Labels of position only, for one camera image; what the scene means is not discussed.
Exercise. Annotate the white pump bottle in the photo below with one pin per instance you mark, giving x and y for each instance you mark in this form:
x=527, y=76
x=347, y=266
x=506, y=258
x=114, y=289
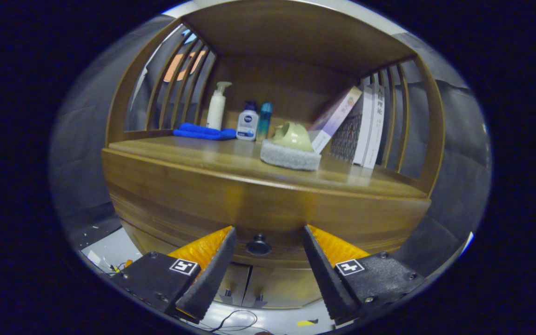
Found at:
x=216, y=109

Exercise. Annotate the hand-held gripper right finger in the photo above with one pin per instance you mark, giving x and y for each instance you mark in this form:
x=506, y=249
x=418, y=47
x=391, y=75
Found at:
x=326, y=274

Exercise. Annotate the brown wooden cabinet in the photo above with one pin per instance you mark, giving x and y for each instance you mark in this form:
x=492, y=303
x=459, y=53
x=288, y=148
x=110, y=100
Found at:
x=296, y=32

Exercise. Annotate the white lotion bottle blue cap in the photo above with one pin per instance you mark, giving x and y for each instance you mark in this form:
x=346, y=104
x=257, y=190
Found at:
x=247, y=125

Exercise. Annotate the wooden drawer with knob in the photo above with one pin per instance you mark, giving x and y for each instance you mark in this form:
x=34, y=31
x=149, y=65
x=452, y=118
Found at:
x=249, y=204

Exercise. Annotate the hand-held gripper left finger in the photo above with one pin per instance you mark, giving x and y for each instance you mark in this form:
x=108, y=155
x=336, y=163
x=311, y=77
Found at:
x=210, y=277

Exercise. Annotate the blue folded cloth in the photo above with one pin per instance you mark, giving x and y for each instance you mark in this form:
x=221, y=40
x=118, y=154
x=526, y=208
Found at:
x=203, y=131

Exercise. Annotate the green scrub brush grey sponge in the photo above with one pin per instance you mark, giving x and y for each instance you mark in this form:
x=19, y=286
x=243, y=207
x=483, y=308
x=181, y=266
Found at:
x=291, y=139

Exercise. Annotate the slim teal bottle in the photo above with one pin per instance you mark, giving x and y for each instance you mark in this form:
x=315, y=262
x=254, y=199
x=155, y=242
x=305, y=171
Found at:
x=264, y=121

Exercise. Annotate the plain white book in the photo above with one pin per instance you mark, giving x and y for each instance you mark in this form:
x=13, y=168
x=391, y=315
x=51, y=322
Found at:
x=364, y=130

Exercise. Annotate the white book black lettering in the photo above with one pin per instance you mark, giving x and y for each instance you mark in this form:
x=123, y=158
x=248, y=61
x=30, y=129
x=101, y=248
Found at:
x=375, y=130

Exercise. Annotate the purple and white box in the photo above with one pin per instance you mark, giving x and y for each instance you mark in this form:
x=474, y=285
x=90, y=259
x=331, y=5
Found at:
x=335, y=118

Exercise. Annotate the wooden cabinet door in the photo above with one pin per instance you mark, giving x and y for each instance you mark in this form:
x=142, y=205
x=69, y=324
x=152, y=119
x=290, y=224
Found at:
x=286, y=288
x=235, y=279

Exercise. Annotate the wooden countertop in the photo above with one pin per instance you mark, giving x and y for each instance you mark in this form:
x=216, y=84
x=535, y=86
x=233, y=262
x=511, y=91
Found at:
x=203, y=153

